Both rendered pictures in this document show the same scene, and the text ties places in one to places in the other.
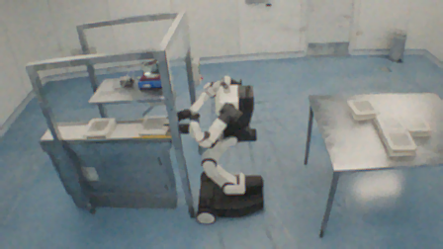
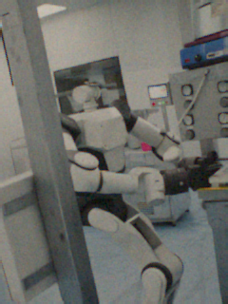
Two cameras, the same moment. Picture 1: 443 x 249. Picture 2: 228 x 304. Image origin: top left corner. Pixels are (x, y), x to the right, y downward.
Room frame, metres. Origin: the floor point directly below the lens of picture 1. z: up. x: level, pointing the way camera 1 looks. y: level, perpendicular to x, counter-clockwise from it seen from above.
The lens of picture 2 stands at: (3.79, 0.92, 1.34)
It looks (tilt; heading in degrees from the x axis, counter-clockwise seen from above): 11 degrees down; 212
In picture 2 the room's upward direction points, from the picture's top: 12 degrees counter-clockwise
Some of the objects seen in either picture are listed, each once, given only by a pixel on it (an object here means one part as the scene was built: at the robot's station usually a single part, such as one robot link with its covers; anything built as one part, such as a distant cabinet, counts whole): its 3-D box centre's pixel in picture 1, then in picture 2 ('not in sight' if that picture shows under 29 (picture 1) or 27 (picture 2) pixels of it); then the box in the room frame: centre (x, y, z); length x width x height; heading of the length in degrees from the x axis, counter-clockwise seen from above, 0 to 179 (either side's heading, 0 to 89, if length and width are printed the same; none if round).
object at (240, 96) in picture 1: (234, 106); (85, 144); (2.19, -0.08, 1.16); 0.34 x 0.30 x 0.36; 176
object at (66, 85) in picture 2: not in sight; (90, 94); (-2.84, -2.94, 1.43); 1.32 x 0.01 x 1.11; 90
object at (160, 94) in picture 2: not in sight; (163, 113); (-0.45, -0.75, 1.07); 0.23 x 0.10 x 0.62; 90
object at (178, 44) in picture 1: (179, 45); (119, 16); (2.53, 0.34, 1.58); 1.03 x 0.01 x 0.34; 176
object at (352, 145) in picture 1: (397, 125); not in sight; (2.12, -1.55, 0.88); 1.50 x 1.10 x 0.04; 86
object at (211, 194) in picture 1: (231, 189); not in sight; (2.20, 0.00, 0.19); 0.64 x 0.52 x 0.33; 86
